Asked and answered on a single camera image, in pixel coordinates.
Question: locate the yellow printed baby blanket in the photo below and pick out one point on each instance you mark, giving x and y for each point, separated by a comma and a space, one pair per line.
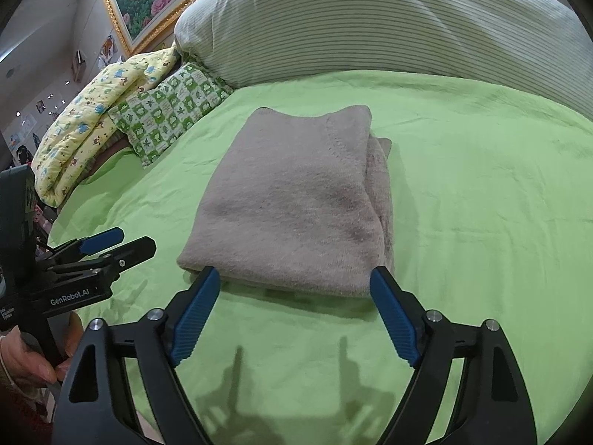
82, 129

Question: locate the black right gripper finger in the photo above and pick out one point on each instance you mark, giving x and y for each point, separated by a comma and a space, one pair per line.
132, 253

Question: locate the person's left hand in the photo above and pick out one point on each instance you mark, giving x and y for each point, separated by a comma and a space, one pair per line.
26, 368

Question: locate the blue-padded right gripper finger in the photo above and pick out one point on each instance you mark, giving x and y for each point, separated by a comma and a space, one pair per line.
102, 241

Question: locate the green bed sheet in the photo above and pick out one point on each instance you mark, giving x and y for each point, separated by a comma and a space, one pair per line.
492, 195

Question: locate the beige knit sweater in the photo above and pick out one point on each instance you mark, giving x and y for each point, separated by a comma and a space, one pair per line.
298, 203

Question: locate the striped white green duvet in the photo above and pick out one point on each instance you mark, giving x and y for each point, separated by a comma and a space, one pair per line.
537, 46

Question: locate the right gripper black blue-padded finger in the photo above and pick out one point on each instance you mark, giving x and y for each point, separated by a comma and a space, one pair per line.
96, 403
492, 404

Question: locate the green white patterned pillow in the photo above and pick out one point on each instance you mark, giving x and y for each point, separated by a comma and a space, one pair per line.
154, 119

